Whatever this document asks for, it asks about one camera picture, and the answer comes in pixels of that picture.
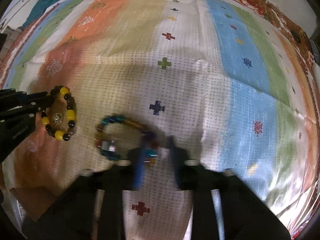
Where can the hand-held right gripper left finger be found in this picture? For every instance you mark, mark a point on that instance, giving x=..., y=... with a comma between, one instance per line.
x=139, y=170

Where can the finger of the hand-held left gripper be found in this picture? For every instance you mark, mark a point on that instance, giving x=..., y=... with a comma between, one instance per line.
x=22, y=112
x=27, y=97

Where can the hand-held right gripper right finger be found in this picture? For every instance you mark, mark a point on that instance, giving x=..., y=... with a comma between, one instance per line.
x=175, y=170

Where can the grey striped pillow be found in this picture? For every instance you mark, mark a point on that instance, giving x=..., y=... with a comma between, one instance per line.
x=12, y=40

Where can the striped pastel blanket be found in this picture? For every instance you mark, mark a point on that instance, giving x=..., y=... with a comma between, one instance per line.
x=175, y=67

